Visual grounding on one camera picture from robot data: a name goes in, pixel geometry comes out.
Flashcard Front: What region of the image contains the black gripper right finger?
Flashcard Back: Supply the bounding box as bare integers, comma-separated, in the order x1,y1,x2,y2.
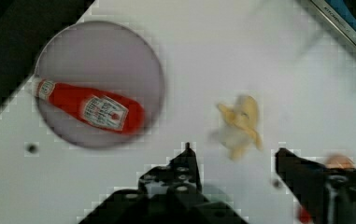
275,148,356,224

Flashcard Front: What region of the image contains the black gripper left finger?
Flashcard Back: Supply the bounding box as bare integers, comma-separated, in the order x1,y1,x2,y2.
78,143,249,224

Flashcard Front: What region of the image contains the yellow plush peeled banana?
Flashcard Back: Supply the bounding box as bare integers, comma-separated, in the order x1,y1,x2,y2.
210,95,263,161

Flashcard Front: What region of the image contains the silver toaster oven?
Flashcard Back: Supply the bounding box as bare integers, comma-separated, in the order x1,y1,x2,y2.
296,0,356,49

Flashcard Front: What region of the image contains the orange slice toy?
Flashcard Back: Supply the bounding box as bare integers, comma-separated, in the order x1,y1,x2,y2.
325,154,355,169

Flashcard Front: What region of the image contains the red plush ketchup bottle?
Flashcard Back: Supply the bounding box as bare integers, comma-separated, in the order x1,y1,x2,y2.
28,77,145,135

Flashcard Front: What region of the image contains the grey round plate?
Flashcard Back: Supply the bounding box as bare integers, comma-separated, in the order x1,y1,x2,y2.
34,21,165,148

